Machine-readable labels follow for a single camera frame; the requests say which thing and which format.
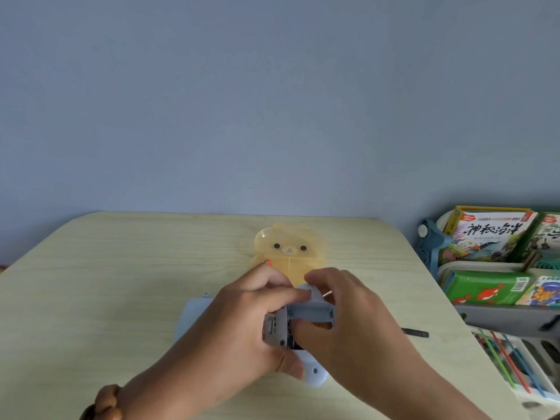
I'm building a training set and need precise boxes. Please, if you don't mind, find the person's left hand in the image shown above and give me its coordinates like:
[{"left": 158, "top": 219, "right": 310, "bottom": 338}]
[{"left": 119, "top": 262, "right": 312, "bottom": 420}]

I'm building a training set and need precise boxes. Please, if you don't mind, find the person's right hand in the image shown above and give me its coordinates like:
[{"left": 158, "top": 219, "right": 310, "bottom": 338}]
[{"left": 290, "top": 268, "right": 431, "bottom": 405}]

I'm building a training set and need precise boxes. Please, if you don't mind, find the grey plastic cover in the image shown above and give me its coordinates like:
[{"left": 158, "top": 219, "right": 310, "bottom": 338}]
[{"left": 286, "top": 301, "right": 337, "bottom": 325}]

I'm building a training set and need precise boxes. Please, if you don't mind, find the white electronic toy device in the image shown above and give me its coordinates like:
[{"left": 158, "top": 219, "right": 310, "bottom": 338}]
[{"left": 262, "top": 283, "right": 337, "bottom": 388}]

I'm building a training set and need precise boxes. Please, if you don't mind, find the person's right forearm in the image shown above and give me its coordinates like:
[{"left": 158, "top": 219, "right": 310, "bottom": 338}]
[{"left": 364, "top": 345, "right": 493, "bottom": 420}]

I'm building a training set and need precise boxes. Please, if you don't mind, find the yellow bear-shaped plastic box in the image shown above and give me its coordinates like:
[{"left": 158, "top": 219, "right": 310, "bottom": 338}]
[{"left": 249, "top": 222, "right": 328, "bottom": 288}]

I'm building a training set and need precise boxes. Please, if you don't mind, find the white plastic shell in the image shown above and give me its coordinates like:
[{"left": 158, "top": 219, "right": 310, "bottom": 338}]
[{"left": 174, "top": 294, "right": 216, "bottom": 342}]

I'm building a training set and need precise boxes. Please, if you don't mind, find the blue toy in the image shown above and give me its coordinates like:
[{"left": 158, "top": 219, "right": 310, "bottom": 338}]
[{"left": 416, "top": 219, "right": 452, "bottom": 281}]

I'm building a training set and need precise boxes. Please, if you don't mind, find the green box with fish print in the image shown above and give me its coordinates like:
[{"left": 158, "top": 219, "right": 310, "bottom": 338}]
[{"left": 441, "top": 269, "right": 535, "bottom": 306}]

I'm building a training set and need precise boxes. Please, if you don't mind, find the green stick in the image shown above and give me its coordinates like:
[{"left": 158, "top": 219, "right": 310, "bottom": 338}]
[{"left": 476, "top": 328, "right": 516, "bottom": 388}]

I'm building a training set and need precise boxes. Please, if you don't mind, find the grey and white storage cart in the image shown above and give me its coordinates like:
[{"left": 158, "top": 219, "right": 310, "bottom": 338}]
[{"left": 416, "top": 207, "right": 560, "bottom": 410}]

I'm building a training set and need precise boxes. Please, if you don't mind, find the red stick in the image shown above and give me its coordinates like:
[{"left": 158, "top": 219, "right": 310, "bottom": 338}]
[{"left": 489, "top": 330, "right": 532, "bottom": 394}]

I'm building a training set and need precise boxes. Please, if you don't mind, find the ocean picture book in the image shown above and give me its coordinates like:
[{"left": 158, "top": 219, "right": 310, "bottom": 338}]
[{"left": 439, "top": 206, "right": 538, "bottom": 264}]

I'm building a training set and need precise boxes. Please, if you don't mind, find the blue stick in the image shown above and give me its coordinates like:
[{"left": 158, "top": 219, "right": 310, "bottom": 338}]
[{"left": 502, "top": 333, "right": 548, "bottom": 397}]

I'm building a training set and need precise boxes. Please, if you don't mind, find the colourful cartoon box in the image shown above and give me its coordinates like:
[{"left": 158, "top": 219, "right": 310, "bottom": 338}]
[{"left": 515, "top": 275, "right": 560, "bottom": 307}]

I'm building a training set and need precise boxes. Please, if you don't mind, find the teal coiled toy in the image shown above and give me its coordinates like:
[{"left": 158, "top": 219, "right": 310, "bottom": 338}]
[{"left": 531, "top": 251, "right": 560, "bottom": 271}]

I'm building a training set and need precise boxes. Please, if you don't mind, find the green picture book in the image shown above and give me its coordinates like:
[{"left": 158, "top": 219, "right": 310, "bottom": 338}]
[{"left": 522, "top": 212, "right": 560, "bottom": 264}]

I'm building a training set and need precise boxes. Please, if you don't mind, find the brown wooden bead bracelet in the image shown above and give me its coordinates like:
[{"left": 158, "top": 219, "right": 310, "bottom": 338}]
[{"left": 80, "top": 384, "right": 124, "bottom": 420}]

